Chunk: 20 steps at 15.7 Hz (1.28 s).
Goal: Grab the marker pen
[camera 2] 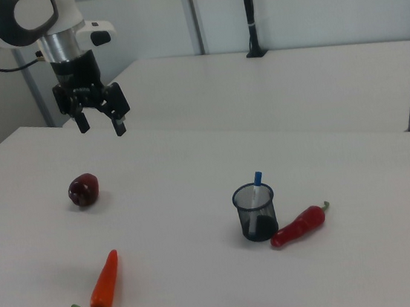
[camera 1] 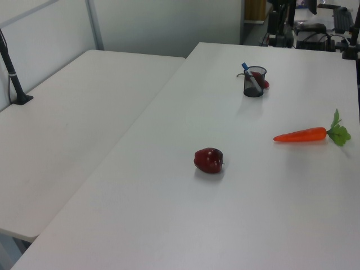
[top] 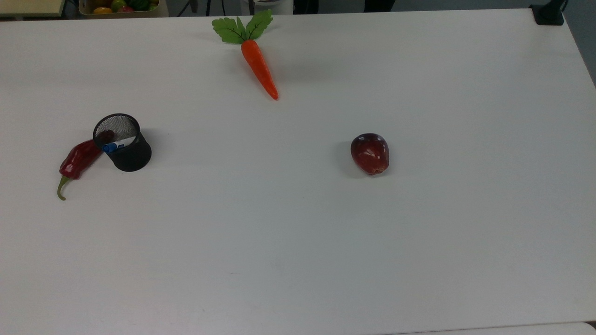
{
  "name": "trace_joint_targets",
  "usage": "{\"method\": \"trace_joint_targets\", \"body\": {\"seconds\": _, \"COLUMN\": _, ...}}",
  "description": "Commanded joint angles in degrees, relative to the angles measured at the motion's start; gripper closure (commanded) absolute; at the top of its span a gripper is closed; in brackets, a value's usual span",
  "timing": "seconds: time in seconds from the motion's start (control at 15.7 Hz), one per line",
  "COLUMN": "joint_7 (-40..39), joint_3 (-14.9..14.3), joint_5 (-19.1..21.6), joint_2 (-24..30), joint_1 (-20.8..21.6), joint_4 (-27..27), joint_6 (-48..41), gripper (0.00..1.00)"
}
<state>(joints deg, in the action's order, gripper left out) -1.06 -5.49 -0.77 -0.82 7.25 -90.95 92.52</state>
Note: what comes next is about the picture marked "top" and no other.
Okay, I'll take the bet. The dark red apple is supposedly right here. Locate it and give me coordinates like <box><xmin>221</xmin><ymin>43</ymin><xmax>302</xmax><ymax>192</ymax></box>
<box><xmin>350</xmin><ymin>133</ymin><xmax>390</xmax><ymax>175</ymax></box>

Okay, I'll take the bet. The black clamp mount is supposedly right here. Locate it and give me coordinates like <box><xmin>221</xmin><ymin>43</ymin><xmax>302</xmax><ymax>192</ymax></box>
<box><xmin>530</xmin><ymin>0</ymin><xmax>567</xmax><ymax>26</ymax></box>

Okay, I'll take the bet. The orange carrot with green leaves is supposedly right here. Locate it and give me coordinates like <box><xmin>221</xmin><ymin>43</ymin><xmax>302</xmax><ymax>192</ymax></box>
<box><xmin>212</xmin><ymin>9</ymin><xmax>279</xmax><ymax>101</ymax></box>

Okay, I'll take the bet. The blue capped white marker pen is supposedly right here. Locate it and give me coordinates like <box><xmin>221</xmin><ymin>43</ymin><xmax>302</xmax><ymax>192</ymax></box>
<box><xmin>102</xmin><ymin>136</ymin><xmax>136</xmax><ymax>154</ymax></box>

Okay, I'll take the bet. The beige side table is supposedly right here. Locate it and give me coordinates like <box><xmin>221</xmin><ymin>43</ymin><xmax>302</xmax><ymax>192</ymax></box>
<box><xmin>0</xmin><ymin>0</ymin><xmax>66</xmax><ymax>20</ymax></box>

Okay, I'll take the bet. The beige box of toy fruit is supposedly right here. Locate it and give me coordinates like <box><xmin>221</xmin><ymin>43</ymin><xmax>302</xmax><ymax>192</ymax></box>
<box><xmin>78</xmin><ymin>0</ymin><xmax>169</xmax><ymax>19</ymax></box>

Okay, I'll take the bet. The adjacent white table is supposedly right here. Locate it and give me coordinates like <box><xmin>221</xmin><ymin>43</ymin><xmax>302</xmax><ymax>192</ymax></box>
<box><xmin>386</xmin><ymin>322</ymin><xmax>596</xmax><ymax>335</ymax></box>

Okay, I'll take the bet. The black mesh pen cup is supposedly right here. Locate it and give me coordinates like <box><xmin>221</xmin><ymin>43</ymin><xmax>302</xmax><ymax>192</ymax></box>
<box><xmin>93</xmin><ymin>113</ymin><xmax>152</xmax><ymax>172</ymax></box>

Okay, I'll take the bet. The red chili pepper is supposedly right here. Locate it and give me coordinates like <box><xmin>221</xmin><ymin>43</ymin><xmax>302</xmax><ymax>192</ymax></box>
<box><xmin>57</xmin><ymin>130</ymin><xmax>115</xmax><ymax>201</ymax></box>

